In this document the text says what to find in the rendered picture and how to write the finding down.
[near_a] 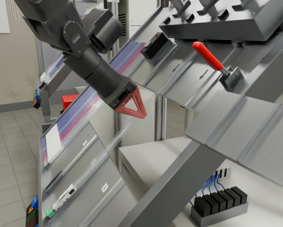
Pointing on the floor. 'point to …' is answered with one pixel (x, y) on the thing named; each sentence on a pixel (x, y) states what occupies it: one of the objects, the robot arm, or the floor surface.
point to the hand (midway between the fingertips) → (141, 113)
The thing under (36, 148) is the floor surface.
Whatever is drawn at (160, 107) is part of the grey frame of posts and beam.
